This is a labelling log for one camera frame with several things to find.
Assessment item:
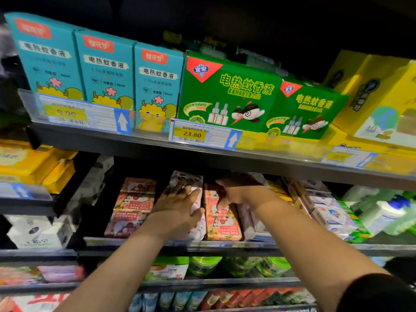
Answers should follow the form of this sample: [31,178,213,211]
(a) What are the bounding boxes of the flat yellow box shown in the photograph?
[318,123,416,176]

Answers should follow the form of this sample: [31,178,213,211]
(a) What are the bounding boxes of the white blue price strip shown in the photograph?
[0,182,53,200]

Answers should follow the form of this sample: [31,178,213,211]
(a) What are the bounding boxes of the row of blue white tubes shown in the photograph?
[127,291,209,312]

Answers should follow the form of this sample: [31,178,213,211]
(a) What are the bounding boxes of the person's left hand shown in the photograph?
[133,185,205,243]

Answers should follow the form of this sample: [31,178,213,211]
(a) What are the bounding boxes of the stack of pink soap boxes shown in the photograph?
[204,184,243,242]

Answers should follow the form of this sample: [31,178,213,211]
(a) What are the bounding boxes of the teal packets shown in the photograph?
[276,288,316,306]

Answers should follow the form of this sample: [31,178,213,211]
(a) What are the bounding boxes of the person's left forearm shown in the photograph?
[55,227,176,312]

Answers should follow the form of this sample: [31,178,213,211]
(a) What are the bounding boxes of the teal box pink flower print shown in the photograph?
[73,29,137,111]
[5,12,85,101]

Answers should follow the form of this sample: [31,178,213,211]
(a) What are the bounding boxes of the row of dark green packs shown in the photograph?
[162,32,280,75]

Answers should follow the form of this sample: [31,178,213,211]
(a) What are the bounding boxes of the white blue price tag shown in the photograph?
[322,146,378,169]
[38,94,133,135]
[169,119,243,151]

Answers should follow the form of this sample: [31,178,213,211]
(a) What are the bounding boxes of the green white carton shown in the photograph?
[144,257,189,281]

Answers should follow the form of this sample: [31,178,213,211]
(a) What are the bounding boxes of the person's right forearm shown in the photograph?
[257,192,391,312]

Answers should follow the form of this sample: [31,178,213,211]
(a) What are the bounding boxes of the person's right hand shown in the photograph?
[214,173,283,212]

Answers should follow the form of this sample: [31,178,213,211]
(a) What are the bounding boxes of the red white packet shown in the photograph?
[13,293,69,312]

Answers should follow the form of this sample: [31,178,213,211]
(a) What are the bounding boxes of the green box mosquito print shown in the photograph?
[263,80,350,140]
[177,50,283,137]

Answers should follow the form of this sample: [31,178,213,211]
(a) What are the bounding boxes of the stack of floral soap boxes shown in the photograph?
[168,170,208,242]

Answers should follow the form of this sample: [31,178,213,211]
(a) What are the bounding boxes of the stack of green soap boxes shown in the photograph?
[331,198,373,243]

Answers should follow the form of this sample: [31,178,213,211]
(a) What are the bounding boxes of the stack of white plastic packs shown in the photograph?
[0,23,17,88]

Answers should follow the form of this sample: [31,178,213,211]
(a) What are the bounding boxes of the row of red tubes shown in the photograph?
[198,288,280,309]

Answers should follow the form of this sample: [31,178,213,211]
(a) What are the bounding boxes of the large yellow box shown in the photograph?
[323,50,416,150]

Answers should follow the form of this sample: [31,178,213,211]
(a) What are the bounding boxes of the white printed small cartons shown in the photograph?
[6,214,75,250]

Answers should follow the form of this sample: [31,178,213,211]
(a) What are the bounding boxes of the row of pink orange packets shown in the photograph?
[0,264,85,286]

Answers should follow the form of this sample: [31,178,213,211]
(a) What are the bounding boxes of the stack of yellow soap cartons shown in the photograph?
[0,140,78,194]

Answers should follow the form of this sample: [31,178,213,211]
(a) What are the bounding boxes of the stack of yellow soap boxes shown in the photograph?
[263,179,293,205]

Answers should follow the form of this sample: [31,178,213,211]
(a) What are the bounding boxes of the stack of white purple soap boxes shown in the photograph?
[286,179,355,241]

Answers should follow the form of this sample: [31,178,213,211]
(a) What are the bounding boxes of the white hand sanitizer bottle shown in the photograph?
[359,197,412,237]
[341,185,381,204]

